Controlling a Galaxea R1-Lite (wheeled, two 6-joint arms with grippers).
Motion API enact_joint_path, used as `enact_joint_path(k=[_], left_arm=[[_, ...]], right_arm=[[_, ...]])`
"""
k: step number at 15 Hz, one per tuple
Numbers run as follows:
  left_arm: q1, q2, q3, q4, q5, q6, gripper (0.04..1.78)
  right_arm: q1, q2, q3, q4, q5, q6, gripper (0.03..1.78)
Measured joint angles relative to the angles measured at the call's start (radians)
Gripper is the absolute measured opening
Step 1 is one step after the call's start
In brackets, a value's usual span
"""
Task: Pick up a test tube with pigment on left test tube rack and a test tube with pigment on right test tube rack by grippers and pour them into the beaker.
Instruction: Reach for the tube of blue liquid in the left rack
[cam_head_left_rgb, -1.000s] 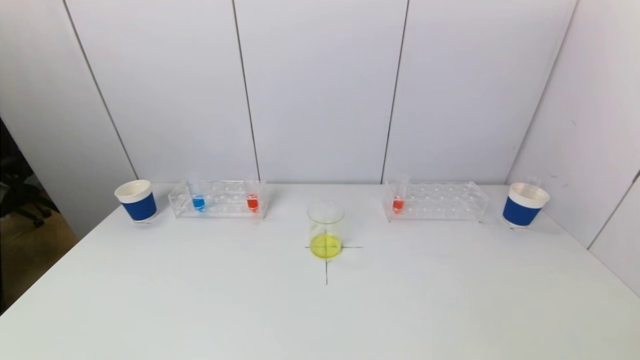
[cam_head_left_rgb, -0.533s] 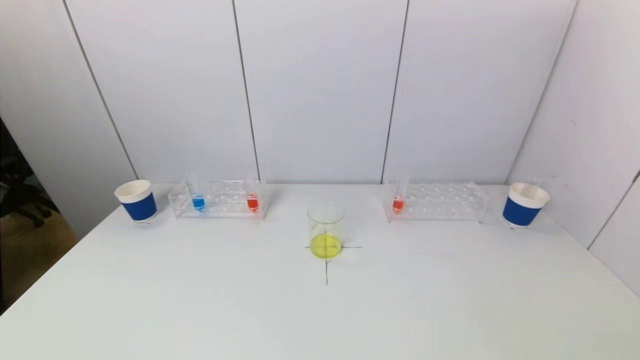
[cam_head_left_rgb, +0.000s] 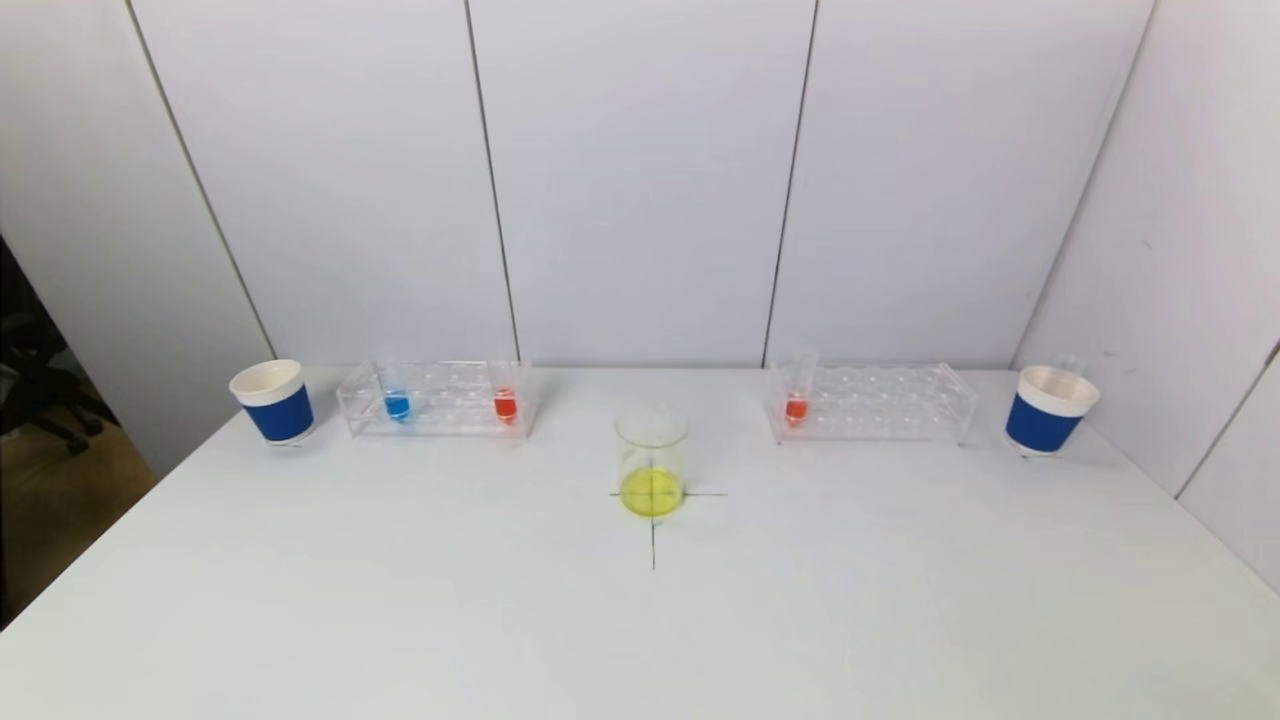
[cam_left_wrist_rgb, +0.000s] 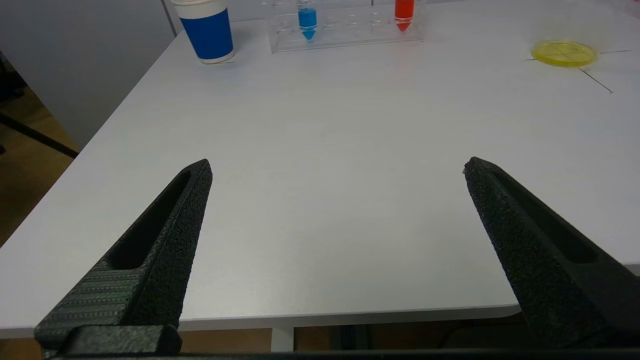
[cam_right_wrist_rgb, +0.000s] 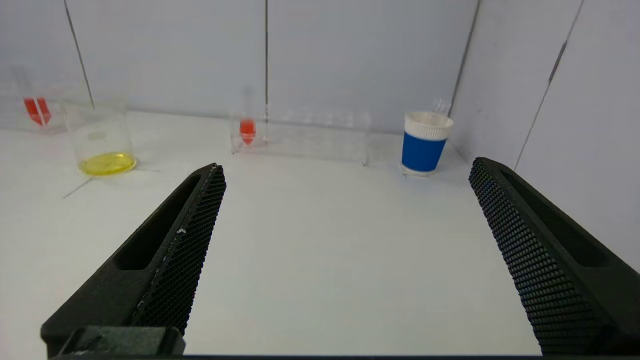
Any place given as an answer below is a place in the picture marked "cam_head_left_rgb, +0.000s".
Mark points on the test tube with blue liquid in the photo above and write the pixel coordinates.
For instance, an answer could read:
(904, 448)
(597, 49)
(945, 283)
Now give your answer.
(396, 405)

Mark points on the clear graduated test tube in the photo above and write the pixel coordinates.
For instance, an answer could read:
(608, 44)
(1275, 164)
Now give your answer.
(1075, 363)

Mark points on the clear glass beaker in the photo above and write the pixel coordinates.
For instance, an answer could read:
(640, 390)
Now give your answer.
(652, 490)

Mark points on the test tube with red liquid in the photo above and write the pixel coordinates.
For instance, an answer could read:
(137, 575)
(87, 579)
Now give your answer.
(505, 405)
(796, 408)

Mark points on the clear acrylic test tube rack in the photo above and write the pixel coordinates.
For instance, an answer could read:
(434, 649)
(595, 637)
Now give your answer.
(450, 415)
(880, 415)

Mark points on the blue and white paper cup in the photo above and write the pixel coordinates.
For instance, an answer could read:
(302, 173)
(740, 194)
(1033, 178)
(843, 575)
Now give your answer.
(1045, 420)
(276, 412)

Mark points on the black office chair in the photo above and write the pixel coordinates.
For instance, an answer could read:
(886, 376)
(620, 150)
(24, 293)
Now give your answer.
(30, 390)

